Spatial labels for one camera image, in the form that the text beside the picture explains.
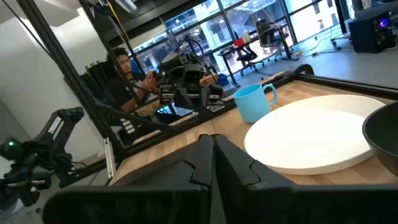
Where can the black computer case purple light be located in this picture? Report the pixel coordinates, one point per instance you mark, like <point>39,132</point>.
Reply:
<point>370,34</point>

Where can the white round plate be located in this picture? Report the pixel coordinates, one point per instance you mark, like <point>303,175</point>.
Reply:
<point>311,137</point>

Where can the black bowl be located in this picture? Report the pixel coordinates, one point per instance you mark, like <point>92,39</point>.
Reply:
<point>384,133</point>

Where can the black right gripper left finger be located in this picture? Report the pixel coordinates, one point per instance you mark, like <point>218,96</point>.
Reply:
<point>161,193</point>

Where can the red box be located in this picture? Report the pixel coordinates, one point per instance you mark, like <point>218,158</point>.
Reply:
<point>238,42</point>

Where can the black office desk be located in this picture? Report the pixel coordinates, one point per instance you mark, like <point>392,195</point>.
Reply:
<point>228,67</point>

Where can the black office chair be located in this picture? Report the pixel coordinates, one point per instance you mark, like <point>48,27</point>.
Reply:
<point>247,57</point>

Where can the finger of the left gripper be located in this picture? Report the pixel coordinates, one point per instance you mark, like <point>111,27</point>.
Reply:
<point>183,99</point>
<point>204,101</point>

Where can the light blue mug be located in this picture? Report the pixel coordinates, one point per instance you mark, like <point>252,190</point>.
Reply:
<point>250,104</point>

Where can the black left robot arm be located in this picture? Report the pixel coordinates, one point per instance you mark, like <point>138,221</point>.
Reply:
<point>182,68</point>

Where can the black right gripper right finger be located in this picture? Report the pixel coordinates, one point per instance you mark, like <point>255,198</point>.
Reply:
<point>280,202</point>

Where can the person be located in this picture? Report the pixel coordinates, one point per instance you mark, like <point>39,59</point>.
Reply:
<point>122,87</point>

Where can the blue bin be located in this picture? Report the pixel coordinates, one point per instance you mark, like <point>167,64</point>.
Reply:
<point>222,80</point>

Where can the silver metal strip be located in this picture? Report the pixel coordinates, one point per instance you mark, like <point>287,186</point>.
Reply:
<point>109,158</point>

